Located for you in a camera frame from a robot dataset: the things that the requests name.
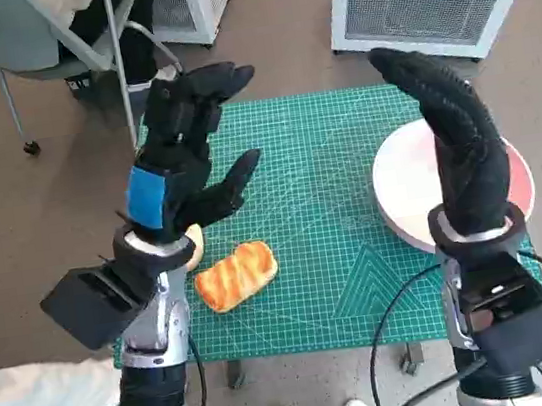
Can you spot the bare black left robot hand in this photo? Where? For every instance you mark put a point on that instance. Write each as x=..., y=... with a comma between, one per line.
x=176, y=140

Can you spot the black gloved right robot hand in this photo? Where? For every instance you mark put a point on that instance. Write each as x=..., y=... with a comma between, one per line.
x=465, y=145

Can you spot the pink bowl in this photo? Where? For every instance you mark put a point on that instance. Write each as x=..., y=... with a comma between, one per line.
x=404, y=179

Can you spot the round pale toy bun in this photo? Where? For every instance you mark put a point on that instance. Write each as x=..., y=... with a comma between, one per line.
x=197, y=254

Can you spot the striped rectangular toy bread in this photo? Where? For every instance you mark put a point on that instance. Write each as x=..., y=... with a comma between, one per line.
x=236, y=276

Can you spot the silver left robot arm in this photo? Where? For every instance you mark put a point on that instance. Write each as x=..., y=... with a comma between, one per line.
x=162, y=324

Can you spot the seated person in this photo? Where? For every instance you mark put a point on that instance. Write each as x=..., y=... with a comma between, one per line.
x=138, y=45

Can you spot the green cutting mat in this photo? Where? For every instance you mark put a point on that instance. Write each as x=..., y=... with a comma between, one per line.
x=298, y=184

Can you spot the small white mesh cabinet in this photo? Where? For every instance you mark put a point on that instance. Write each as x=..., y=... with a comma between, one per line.
x=202, y=0

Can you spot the table leg with caster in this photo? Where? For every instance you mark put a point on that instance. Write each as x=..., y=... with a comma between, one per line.
x=411, y=357
x=236, y=374

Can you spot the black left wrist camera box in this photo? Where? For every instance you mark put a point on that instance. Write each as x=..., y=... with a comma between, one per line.
x=88, y=304

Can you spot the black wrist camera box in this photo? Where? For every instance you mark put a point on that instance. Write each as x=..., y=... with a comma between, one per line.
x=88, y=304
x=521, y=329

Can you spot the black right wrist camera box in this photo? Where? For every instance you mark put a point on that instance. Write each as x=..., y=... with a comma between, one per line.
x=521, y=329

